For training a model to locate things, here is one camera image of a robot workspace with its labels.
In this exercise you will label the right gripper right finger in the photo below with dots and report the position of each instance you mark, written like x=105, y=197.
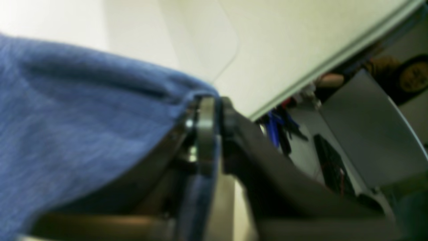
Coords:
x=286, y=204

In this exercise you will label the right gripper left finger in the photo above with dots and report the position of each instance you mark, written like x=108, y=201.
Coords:
x=160, y=198

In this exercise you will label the blue t-shirt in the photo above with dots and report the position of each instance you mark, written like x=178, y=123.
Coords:
x=74, y=119

